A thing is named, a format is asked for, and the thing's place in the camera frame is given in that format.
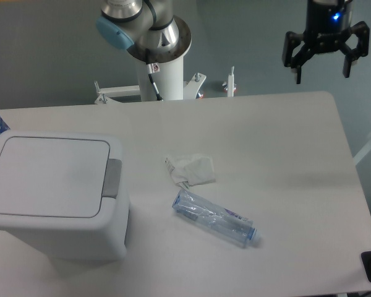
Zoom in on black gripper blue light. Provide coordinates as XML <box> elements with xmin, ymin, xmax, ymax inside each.
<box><xmin>282</xmin><ymin>1</ymin><xmax>370</xmax><ymax>84</ymax></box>

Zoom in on crumpled white tissue wrapper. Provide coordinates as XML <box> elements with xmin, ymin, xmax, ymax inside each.
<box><xmin>164</xmin><ymin>153</ymin><xmax>216</xmax><ymax>189</ymax></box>

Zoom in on white table leg frame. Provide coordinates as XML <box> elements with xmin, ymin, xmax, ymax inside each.
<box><xmin>352</xmin><ymin>105</ymin><xmax>371</xmax><ymax>166</ymax></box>

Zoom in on crushed clear plastic bottle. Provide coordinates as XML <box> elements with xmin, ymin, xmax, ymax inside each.
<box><xmin>172</xmin><ymin>189</ymin><xmax>261</xmax><ymax>248</ymax></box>

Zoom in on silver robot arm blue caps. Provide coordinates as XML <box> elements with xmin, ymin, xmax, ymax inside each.
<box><xmin>96</xmin><ymin>1</ymin><xmax>370</xmax><ymax>84</ymax></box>

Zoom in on white push-top trash can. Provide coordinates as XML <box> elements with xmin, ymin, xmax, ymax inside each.
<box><xmin>0</xmin><ymin>130</ymin><xmax>130</xmax><ymax>261</ymax></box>

